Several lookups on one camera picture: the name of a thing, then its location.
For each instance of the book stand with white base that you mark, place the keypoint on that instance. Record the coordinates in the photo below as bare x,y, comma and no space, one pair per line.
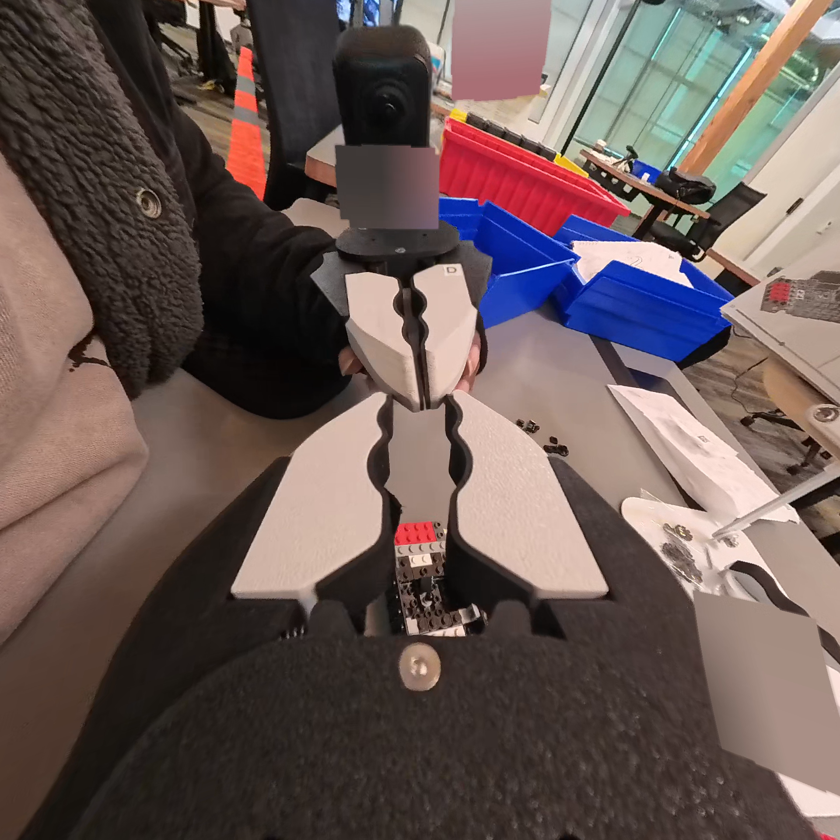
646,519

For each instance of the beige garment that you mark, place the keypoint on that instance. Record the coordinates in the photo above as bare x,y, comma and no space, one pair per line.
52,426

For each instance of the orange traffic cone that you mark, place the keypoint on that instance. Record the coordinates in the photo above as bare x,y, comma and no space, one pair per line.
248,132

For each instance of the person's left hand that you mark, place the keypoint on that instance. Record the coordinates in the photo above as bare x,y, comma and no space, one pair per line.
472,367

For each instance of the white paper sheet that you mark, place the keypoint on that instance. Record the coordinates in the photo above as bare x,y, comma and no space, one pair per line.
630,262

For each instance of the black office chair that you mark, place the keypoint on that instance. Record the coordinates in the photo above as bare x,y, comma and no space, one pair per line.
295,99
735,210

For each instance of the wooden pillar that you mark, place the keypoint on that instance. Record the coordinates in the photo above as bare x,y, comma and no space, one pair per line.
755,84

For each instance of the white paper bag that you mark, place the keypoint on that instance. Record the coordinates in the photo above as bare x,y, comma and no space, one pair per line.
689,453

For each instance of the building instruction booklet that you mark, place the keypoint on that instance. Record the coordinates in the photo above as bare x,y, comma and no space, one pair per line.
788,327

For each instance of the black and grey curved part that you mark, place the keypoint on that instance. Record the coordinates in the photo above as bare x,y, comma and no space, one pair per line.
765,580

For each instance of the clear bag of dark pieces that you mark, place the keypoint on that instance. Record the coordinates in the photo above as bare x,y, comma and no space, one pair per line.
682,557

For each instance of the black bag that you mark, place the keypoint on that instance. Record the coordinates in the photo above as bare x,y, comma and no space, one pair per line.
686,187

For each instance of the blue plastic bin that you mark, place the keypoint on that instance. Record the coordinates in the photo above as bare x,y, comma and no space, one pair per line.
459,216
519,289
630,314

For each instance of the scattered small black pieces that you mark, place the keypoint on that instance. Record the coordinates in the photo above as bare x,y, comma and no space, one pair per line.
529,426

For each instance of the toy brick car model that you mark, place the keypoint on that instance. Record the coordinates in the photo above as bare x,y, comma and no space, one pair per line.
420,533

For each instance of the wooden table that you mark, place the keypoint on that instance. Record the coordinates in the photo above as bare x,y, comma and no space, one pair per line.
640,190

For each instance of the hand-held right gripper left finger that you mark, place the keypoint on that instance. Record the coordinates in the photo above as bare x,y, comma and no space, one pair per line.
315,499

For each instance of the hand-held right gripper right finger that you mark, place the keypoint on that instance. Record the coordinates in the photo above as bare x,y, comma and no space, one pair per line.
525,512

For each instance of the person's left forearm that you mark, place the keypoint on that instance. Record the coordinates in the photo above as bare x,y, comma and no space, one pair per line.
262,294

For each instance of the red plastic bin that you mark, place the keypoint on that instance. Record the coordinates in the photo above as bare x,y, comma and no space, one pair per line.
512,177

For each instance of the small blue bin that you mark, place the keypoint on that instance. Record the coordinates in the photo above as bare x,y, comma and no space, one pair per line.
649,172

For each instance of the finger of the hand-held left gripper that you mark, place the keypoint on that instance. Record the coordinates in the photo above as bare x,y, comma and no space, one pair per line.
375,327
449,327

